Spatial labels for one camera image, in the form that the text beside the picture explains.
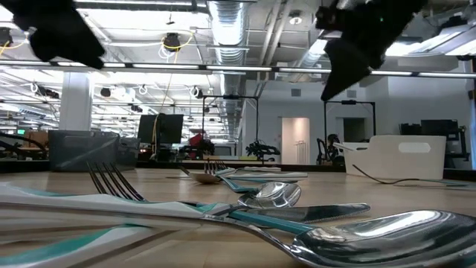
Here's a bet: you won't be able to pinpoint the dark grey plastic bin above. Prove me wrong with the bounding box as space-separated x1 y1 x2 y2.
48 130 141 173

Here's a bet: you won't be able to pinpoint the dark background monitors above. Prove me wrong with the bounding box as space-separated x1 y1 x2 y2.
399 118 469 168

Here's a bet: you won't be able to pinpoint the black background cell frame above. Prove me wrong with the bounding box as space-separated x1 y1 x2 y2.
202 95 260 150
323 99 376 165

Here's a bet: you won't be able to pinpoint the steel knife patterned handle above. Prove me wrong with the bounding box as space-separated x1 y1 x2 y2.
0 183 372 225

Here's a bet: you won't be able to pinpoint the brown cardboard box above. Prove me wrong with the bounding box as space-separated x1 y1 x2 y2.
24 130 49 150

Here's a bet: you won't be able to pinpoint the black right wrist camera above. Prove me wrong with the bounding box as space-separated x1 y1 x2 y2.
315 4 338 31

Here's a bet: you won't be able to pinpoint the silver ventilation duct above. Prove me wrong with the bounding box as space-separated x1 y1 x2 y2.
206 0 261 142

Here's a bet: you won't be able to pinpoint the black background monitor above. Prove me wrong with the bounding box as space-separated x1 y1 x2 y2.
137 113 185 146

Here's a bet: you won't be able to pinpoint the white plastic bin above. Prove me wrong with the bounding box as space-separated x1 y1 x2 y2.
342 134 447 181

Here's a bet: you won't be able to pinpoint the white building pillar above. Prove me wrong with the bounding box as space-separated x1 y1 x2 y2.
59 72 94 132

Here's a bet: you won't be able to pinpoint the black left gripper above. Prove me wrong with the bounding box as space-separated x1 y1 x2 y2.
0 0 107 71

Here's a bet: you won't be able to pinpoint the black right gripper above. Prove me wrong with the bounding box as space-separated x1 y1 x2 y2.
321 0 429 102

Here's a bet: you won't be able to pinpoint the yellow hanging cable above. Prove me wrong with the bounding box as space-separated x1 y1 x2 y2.
150 31 195 150

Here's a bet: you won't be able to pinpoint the black ceiling camera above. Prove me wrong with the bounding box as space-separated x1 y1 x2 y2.
163 32 182 52

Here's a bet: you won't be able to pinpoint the horizontal overhead frame bar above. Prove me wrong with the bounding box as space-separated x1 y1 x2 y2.
0 59 476 80

